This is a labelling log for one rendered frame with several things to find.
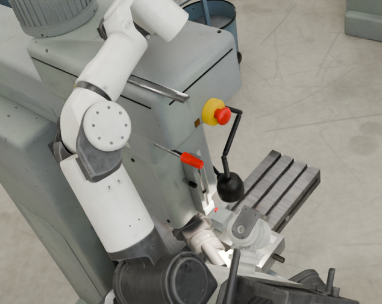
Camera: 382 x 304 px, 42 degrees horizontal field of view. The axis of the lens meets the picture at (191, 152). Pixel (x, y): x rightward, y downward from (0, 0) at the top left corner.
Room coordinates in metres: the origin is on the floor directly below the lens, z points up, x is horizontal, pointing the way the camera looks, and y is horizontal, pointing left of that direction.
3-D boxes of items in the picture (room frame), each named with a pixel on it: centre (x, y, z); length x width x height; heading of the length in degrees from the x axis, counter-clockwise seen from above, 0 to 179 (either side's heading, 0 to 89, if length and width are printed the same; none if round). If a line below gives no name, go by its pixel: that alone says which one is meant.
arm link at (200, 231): (0.94, 0.05, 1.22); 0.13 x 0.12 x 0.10; 107
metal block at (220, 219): (1.12, -0.04, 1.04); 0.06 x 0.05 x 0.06; 131
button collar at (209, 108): (0.85, -0.07, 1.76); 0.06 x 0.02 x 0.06; 129
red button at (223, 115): (0.83, -0.09, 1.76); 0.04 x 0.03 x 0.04; 129
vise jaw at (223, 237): (1.08, -0.08, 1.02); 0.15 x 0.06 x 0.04; 131
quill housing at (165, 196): (1.03, 0.08, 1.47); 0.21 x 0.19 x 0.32; 129
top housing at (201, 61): (1.04, 0.08, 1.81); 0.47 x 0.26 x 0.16; 39
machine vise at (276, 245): (1.10, -0.06, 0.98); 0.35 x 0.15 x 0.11; 41
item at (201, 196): (0.94, 0.00, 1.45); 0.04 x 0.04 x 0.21; 39
